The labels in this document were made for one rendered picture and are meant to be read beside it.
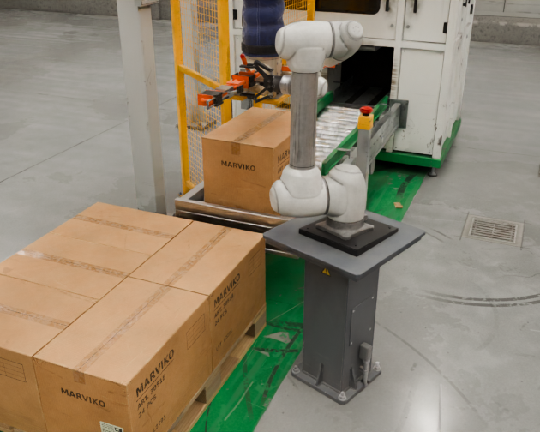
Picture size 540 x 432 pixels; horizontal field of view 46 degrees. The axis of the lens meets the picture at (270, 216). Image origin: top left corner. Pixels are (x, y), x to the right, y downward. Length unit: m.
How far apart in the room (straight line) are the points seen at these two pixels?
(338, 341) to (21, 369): 1.28
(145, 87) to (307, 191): 1.89
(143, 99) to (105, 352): 2.13
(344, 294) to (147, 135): 2.03
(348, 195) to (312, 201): 0.15
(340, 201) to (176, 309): 0.78
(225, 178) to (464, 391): 1.53
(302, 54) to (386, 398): 1.57
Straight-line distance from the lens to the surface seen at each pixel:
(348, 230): 2.61
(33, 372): 2.52
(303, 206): 2.50
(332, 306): 2.76
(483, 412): 3.05
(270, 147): 3.08
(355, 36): 2.39
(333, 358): 2.90
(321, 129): 4.64
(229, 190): 3.27
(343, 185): 2.55
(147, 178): 4.35
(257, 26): 3.20
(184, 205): 3.36
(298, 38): 2.35
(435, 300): 3.72
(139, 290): 2.74
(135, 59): 4.12
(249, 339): 3.27
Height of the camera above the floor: 1.98
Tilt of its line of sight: 26 degrees down
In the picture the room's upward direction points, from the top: straight up
